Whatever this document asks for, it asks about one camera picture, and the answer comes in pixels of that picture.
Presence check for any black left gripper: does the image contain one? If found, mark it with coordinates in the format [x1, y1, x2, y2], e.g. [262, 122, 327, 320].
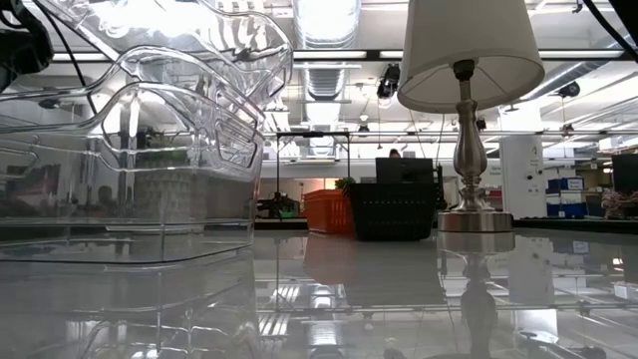
[0, 0, 55, 94]

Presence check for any potted plant triangle-patterned pot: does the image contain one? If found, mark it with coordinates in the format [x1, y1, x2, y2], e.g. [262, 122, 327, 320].
[132, 132, 213, 223]

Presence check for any distant black machine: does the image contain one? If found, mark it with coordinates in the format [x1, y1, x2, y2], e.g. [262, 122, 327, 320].
[256, 192, 302, 220]

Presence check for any black ceiling spotlight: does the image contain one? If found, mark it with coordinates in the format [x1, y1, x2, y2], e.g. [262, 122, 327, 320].
[556, 80, 582, 100]
[376, 63, 402, 100]

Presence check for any black computer monitor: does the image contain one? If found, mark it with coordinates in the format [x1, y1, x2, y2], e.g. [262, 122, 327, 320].
[611, 153, 638, 193]
[374, 157, 435, 184]

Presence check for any table lamp white shade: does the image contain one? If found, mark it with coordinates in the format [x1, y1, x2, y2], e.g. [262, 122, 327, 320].
[397, 0, 547, 234]

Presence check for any white pillar with signs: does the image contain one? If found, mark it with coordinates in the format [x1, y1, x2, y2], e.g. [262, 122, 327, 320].
[498, 134, 548, 220]

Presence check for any blue storage crate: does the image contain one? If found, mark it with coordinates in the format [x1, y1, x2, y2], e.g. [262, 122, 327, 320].
[546, 178, 585, 193]
[546, 201, 587, 218]

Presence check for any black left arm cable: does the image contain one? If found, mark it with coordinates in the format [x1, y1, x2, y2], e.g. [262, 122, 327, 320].
[30, 0, 100, 117]

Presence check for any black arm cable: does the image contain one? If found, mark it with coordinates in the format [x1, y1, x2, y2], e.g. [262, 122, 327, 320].
[581, 0, 638, 64]
[30, 0, 100, 117]

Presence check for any thin black frame stand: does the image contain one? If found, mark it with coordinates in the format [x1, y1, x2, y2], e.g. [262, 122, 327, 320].
[275, 131, 351, 220]

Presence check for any silver ventilation duct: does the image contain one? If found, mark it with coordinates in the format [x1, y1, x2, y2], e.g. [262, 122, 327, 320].
[292, 0, 361, 101]

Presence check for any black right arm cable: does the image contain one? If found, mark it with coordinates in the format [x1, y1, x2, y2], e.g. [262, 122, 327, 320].
[581, 0, 638, 64]

